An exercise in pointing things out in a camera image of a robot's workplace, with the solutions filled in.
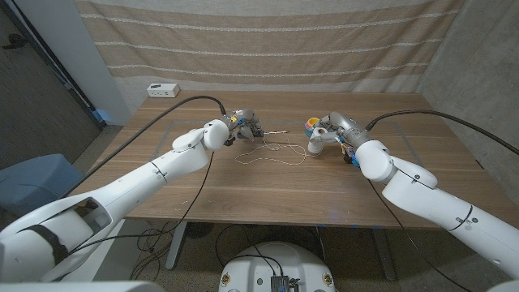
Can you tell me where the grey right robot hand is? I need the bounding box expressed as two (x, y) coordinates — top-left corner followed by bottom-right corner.
(307, 111), (372, 155)

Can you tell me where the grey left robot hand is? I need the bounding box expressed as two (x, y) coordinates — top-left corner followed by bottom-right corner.
(221, 108), (265, 143)

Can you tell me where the white string spool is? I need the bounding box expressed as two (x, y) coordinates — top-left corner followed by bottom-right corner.
(307, 126), (329, 156)

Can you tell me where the blue black handled screwdriver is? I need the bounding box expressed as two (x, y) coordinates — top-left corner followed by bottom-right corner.
(253, 128), (291, 140)

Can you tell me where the white string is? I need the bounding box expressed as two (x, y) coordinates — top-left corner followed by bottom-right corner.
(234, 131), (315, 167)

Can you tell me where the striped beige backdrop cloth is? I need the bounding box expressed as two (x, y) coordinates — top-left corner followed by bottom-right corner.
(74, 0), (467, 94)

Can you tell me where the white power strip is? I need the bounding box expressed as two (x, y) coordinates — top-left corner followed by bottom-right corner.
(146, 83), (181, 99)

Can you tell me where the grey table leg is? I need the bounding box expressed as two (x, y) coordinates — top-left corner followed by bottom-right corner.
(371, 229), (397, 281)
(165, 221), (188, 272)

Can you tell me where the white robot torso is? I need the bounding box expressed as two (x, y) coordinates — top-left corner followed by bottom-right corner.
(218, 241), (337, 292)

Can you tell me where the dark door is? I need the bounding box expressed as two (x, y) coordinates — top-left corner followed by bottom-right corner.
(0, 7), (102, 171)

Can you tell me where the blue upholstered seat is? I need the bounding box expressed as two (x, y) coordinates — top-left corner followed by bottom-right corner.
(0, 152), (84, 218)

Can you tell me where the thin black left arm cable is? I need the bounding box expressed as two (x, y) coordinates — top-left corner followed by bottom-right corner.
(68, 152), (216, 256)

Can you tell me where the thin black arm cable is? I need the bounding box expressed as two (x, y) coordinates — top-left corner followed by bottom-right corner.
(68, 152), (216, 256)
(367, 178), (475, 292)

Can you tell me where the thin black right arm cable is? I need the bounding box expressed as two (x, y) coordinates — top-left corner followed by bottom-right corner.
(367, 178), (475, 292)

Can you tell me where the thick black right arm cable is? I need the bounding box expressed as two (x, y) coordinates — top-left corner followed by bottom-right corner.
(366, 109), (519, 157)

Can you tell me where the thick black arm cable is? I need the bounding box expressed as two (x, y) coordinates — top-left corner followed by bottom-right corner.
(366, 109), (519, 157)
(60, 95), (227, 200)

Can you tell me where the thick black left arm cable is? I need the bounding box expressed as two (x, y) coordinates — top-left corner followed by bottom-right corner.
(60, 95), (227, 200)

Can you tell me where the black door handle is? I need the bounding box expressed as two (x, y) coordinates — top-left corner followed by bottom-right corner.
(2, 33), (28, 50)

